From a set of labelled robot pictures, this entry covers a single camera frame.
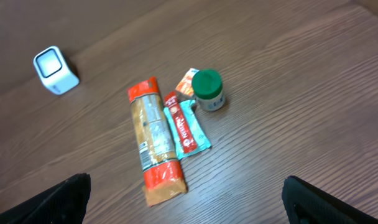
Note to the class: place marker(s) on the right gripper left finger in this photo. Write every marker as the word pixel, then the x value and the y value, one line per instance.
pixel 63 203

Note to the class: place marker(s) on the red chocolate bar wrapper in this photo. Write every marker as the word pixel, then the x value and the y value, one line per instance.
pixel 186 138

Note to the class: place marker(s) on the white barcode scanner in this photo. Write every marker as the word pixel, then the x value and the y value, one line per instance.
pixel 54 71

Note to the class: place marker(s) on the teal tissue pack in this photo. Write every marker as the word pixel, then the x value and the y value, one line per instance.
pixel 198 134

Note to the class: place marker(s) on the orange tissue pack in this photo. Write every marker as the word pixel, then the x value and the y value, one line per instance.
pixel 184 86

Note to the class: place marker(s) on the spaghetti pack orange ends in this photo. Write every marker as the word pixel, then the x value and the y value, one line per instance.
pixel 163 175

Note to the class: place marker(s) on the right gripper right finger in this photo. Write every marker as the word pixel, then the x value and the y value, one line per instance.
pixel 305 203

